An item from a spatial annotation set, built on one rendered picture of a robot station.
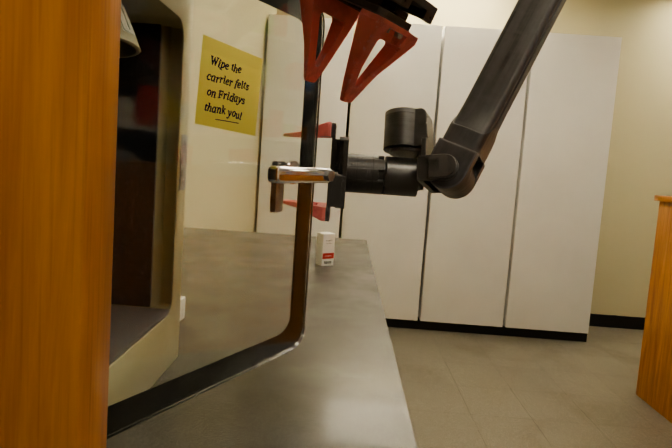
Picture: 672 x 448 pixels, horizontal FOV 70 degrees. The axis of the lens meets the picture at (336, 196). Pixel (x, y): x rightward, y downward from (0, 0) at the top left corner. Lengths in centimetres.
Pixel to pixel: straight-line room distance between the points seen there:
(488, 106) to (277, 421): 47
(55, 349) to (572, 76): 368
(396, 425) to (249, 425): 15
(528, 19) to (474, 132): 17
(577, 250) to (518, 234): 44
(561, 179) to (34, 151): 360
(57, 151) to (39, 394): 12
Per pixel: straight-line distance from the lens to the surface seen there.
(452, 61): 355
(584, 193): 381
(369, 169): 68
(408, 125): 70
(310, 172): 47
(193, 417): 57
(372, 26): 38
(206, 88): 44
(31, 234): 26
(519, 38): 73
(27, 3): 27
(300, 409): 58
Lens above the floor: 122
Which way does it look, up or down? 5 degrees down
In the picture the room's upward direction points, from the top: 4 degrees clockwise
